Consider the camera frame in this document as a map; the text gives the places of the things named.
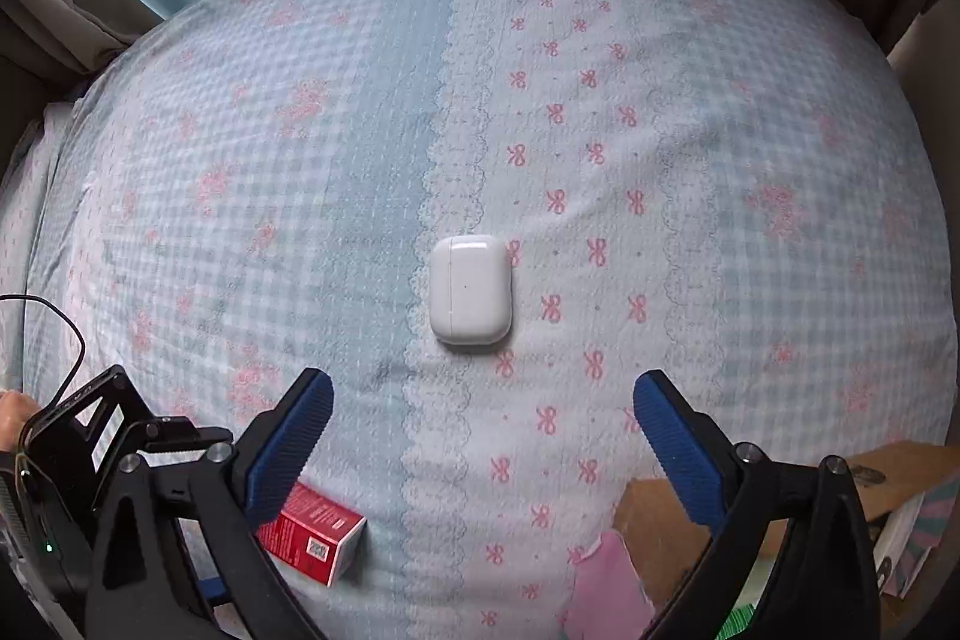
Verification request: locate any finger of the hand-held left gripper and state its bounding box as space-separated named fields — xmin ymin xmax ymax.
xmin=142 ymin=416 xmax=235 ymax=470

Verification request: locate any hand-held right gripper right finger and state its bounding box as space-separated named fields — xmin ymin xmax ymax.
xmin=634 ymin=370 xmax=880 ymax=640

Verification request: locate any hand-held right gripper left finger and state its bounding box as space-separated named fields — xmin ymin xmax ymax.
xmin=84 ymin=367 xmax=368 ymax=640

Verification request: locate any red carton box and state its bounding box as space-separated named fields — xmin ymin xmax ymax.
xmin=255 ymin=481 xmax=368 ymax=587

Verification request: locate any patterned cardboard box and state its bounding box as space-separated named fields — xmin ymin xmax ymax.
xmin=562 ymin=439 xmax=960 ymax=640

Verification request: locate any green round jar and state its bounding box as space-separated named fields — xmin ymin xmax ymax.
xmin=718 ymin=602 xmax=760 ymax=640

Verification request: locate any white earbuds case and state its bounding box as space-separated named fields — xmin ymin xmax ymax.
xmin=429 ymin=233 xmax=515 ymax=347

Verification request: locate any person's left hand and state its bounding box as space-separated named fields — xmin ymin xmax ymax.
xmin=0 ymin=389 xmax=37 ymax=455

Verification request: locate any black cable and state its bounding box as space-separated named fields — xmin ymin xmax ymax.
xmin=0 ymin=293 xmax=88 ymax=402

